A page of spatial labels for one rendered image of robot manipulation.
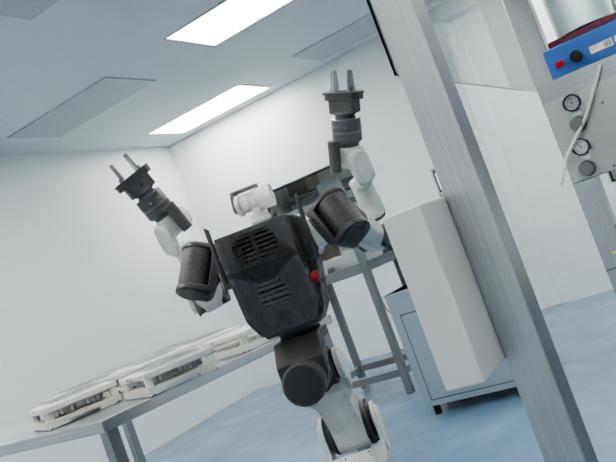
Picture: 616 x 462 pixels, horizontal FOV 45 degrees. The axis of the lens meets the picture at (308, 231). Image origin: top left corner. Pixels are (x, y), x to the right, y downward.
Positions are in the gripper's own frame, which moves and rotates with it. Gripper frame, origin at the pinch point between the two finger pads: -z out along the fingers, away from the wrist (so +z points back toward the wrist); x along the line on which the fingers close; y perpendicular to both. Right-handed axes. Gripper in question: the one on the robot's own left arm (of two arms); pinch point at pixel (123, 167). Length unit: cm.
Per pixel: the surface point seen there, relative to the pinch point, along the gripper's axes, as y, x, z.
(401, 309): -154, 109, 164
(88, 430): 8, -58, 51
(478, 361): 144, -13, 49
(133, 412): 9, -46, 56
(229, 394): -540, 57, 256
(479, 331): 141, -9, 48
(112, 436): 11, -55, 56
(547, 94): 101, 60, 44
